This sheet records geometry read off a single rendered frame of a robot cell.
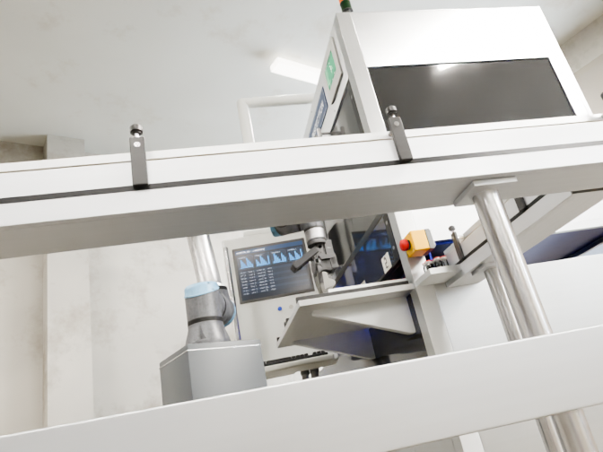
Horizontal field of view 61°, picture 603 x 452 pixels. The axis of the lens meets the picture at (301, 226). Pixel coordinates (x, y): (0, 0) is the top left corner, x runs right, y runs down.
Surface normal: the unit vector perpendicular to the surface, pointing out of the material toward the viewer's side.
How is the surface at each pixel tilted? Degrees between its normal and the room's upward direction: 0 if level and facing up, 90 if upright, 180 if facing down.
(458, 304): 90
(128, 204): 90
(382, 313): 90
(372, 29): 90
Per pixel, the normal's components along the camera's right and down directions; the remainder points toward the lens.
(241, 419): 0.15, -0.41
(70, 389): 0.54, -0.42
